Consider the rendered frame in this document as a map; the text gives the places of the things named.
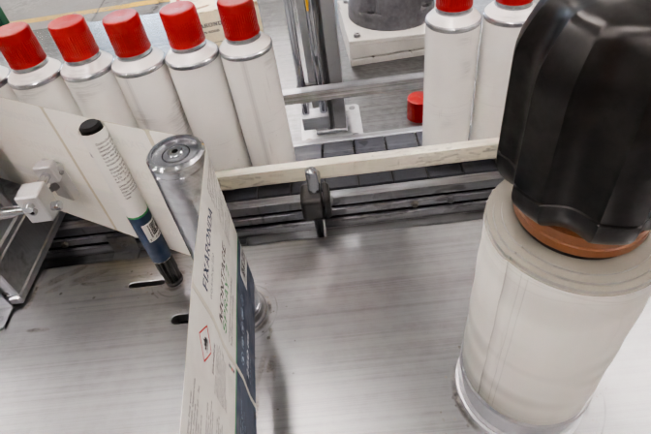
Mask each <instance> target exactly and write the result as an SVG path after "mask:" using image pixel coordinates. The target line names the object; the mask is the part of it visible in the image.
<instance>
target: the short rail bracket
mask: <svg viewBox="0 0 651 434"><path fill-rule="evenodd" d="M305 177H306V182H307V184H303V185H301V187H300V205H301V210H302V215H303V218H304V220H306V221H313V220H314V223H315V228H316V233H317V237H326V236H327V231H326V220H325V217H326V218H327V219H328V218H330V217H331V215H332V209H331V205H332V204H333V196H332V195H331V194H330V192H329V186H328V184H327V183H326V182H322V188H323V195H322V190H321V184H320V182H319V180H318V175H317V170H316V168H314V167H308V168H306V169H305ZM323 202H324V203H323ZM324 208H325V215H324Z"/></svg>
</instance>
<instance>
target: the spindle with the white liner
mask: <svg viewBox="0 0 651 434"><path fill-rule="evenodd" d="M496 167H497V170H498V172H499V173H500V174H501V175H502V176H503V177H504V178H505V179H504V180H503V181H502V182H501V183H500V184H499V185H498V186H497V187H496V188H495V189H494V190H493V191H492V193H491V194H490V196H489V198H488V200H487V202H486V205H485V210H484V217H483V227H482V234H481V240H480V247H479V251H478V256H477V263H476V272H475V279H474V284H473V288H472V292H471V297H470V304H469V314H468V319H467V323H466V326H465V332H464V338H463V341H462V344H461V350H460V356H459V359H458V362H457V365H456V371H455V382H456V388H457V392H458V396H459V398H460V401H461V403H462V405H463V407H464V409H465V410H466V412H467V413H468V415H469V416H470V417H471V419H472V420H473V421H474V422H475V423H476V424H477V425H478V426H479V427H480V428H481V429H482V430H483V431H485V432H486V433H487V434H573V433H574V431H575V430H576V428H577V427H578V425H579V423H580V421H581V419H582V416H583V413H584V411H585V410H586V408H587V407H588V405H589V403H590V401H591V399H592V396H593V392H594V391H595V390H596V388H597V386H598V384H599V382H600V381H601V379H602V377H603V375H604V373H605V371H606V369H607V367H608V366H609V365H610V364H611V363H612V362H613V360H614V358H615V357H616V355H617V353H618V351H619V350H620V348H621V346H622V344H623V342H624V340H625V338H626V336H627V334H628V333H629V332H630V330H631V329H632V327H633V326H634V324H635V323H636V321H637V319H638V317H639V316H640V314H641V313H642V311H643V309H644V307H645V305H646V303H647V301H648V299H649V297H650V295H651V0H540V1H539V2H538V3H537V5H536V6H535V7H534V9H533V10H532V12H531V13H530V14H529V15H528V17H527V19H526V20H525V22H524V24H523V25H522V27H521V29H520V32H519V34H518V37H517V39H516V42H515V46H514V50H513V55H512V61H511V71H510V77H509V83H508V90H507V96H506V101H505V107H504V113H503V119H502V125H501V131H500V137H499V142H498V148H497V155H496Z"/></svg>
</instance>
